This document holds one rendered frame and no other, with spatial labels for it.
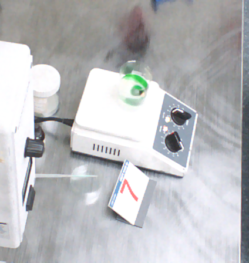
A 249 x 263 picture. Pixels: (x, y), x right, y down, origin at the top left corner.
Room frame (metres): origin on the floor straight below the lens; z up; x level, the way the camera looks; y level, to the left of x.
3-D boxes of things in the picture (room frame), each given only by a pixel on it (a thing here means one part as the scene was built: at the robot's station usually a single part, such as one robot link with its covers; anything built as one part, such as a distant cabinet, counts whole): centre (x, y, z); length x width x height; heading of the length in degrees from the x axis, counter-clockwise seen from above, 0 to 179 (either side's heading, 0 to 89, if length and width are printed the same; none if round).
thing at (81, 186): (0.52, 0.04, 0.76); 0.06 x 0.06 x 0.02
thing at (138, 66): (0.64, -0.01, 0.87); 0.06 x 0.05 x 0.08; 25
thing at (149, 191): (0.51, -0.04, 0.77); 0.09 x 0.06 x 0.04; 171
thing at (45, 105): (0.66, 0.15, 0.79); 0.06 x 0.06 x 0.08
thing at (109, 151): (0.63, -0.01, 0.79); 0.22 x 0.13 x 0.08; 86
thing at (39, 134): (0.57, 0.14, 0.78); 0.03 x 0.03 x 0.07
